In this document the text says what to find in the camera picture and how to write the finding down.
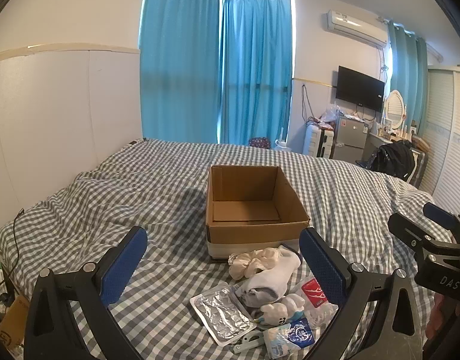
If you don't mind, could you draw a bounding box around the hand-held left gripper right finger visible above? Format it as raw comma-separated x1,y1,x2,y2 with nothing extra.
299,227,427,360

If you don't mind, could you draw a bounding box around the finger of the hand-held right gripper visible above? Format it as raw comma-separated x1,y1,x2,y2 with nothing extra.
387,213,456,256
423,202,460,241

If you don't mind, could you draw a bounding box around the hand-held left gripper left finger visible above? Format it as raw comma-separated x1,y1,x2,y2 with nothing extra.
24,226,156,360

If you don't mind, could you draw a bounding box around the red label plastic packet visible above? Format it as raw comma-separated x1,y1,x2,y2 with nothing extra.
290,275,337,327

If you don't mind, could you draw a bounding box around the white sock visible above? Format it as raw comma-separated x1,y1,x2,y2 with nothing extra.
239,251,302,306

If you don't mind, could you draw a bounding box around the white plush toy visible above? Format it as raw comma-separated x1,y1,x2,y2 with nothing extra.
260,293,306,325

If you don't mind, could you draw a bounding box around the cream scrunchie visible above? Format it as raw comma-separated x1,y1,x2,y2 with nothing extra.
229,248,281,280

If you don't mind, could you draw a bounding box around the blue white tissue pack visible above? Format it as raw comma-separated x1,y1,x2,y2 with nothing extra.
263,319,316,359

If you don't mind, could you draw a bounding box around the pale green plastic hanger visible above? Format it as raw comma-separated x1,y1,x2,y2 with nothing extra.
233,331,264,354

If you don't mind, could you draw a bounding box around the silver foil packet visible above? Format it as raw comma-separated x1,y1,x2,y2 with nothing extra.
190,283,257,347

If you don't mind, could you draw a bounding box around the person's right hand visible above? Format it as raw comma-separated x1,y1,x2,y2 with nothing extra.
425,295,447,343

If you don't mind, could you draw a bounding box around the dark brown suitcase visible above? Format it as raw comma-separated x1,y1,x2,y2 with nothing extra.
414,146,430,188

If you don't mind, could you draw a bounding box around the black backpack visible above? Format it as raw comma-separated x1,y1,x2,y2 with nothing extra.
369,139,416,181

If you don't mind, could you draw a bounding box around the white louvred wardrobe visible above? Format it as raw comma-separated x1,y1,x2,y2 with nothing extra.
417,65,460,222

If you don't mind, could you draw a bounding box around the white dressing table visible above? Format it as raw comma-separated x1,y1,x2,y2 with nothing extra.
361,131,426,167

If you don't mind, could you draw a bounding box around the small silver fridge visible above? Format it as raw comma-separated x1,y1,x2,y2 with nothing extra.
333,115,369,164

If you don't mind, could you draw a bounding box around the white oval mirror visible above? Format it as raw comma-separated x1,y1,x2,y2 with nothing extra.
383,90,408,130

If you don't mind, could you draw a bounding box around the brown cardboard box on floor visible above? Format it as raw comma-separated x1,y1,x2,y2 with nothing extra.
0,294,30,349

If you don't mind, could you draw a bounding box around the white suitcase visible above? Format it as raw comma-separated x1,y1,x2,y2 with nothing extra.
303,127,336,158

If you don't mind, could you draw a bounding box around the clear water jug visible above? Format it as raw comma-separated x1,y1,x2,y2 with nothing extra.
273,127,291,151

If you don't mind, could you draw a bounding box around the clear plastic bag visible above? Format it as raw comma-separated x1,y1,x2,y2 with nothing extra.
320,105,341,124

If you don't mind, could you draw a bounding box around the teal curtain by wardrobe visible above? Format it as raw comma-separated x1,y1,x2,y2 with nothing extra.
387,20,429,136

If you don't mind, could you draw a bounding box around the white headboard panel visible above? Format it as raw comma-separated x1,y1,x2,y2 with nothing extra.
0,45,144,241

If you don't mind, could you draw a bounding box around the white air conditioner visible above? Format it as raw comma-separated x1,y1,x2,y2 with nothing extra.
325,9,388,49

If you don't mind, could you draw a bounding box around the wide blue curtain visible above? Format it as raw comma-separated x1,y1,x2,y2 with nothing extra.
139,0,225,144

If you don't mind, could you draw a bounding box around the narrow blue curtain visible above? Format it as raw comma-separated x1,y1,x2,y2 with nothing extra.
219,0,294,147

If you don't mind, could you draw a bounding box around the black cable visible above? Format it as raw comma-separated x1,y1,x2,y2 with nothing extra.
5,208,24,282

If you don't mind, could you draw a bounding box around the black wall television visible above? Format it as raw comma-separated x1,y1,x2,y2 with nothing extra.
336,65,385,112

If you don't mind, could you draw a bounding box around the hanging wall cable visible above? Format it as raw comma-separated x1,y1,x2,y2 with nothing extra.
301,84,317,128

